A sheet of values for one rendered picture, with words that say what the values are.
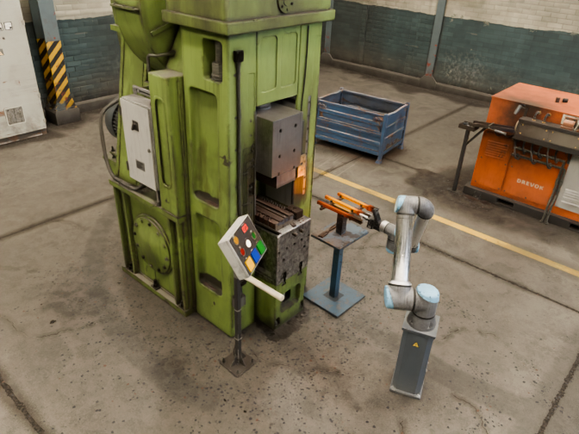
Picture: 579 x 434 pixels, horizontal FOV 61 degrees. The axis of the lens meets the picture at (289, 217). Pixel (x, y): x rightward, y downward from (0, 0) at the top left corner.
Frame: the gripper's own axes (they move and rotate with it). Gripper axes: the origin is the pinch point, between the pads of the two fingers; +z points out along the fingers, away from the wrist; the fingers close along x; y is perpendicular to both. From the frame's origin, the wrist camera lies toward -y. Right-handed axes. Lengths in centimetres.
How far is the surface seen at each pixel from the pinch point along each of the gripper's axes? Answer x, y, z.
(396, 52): 672, 35, 424
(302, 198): -20.2, -2.0, 44.1
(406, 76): 670, 78, 390
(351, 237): 1.0, 26.4, 7.8
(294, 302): -45, 79, 24
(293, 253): -51, 26, 22
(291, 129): -53, -72, 28
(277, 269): -69, 32, 21
